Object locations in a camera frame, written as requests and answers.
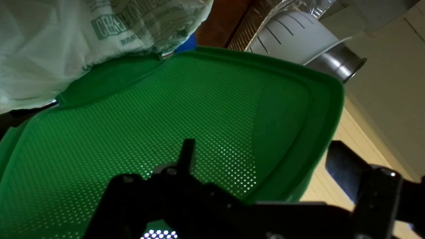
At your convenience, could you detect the green trash can lid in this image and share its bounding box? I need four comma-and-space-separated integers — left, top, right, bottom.
0, 48, 344, 239

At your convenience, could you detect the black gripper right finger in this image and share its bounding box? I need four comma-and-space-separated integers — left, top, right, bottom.
326, 141, 375, 205

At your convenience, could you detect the pale green bin liner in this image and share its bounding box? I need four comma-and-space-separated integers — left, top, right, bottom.
0, 0, 214, 115

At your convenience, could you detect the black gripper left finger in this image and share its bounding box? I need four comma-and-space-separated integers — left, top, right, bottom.
177, 138, 195, 174

